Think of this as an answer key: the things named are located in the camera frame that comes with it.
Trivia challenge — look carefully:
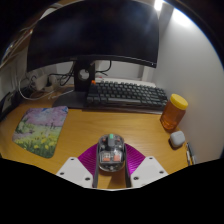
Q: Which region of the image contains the black cable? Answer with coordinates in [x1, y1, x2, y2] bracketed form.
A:
[49, 61, 113, 87]

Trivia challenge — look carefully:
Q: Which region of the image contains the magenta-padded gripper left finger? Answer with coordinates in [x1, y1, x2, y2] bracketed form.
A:
[55, 143, 100, 189]

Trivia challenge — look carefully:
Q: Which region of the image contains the black desk stand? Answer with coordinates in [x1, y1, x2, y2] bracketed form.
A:
[0, 89, 22, 122]

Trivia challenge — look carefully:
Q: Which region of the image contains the flower meadow print mouse pad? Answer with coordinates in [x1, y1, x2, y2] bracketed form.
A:
[12, 105, 69, 159]

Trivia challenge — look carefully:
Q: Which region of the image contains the white cable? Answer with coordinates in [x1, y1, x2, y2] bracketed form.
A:
[18, 76, 57, 101]

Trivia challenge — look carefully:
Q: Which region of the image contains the white earbuds case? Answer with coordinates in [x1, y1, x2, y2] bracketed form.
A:
[169, 130, 186, 149]

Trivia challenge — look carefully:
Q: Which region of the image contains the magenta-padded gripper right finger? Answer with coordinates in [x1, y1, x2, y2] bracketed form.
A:
[124, 143, 169, 189]

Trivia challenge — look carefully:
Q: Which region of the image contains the orange jar with yellow lid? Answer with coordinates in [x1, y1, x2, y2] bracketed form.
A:
[159, 93, 189, 131]

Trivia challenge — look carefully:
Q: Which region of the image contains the black curved monitor with stand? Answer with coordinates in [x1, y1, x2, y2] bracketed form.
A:
[26, 0, 160, 109]

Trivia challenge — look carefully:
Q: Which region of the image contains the white power strip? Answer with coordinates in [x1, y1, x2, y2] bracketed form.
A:
[43, 83, 56, 93]

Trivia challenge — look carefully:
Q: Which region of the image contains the wooden wall shelf with items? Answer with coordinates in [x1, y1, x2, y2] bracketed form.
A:
[0, 29, 34, 68]

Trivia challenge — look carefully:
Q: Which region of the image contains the dark grey mechanical keyboard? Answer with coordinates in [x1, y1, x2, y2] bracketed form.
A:
[86, 80, 169, 112]

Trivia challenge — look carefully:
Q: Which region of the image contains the white light bar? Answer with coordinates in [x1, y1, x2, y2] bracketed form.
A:
[153, 0, 164, 12]

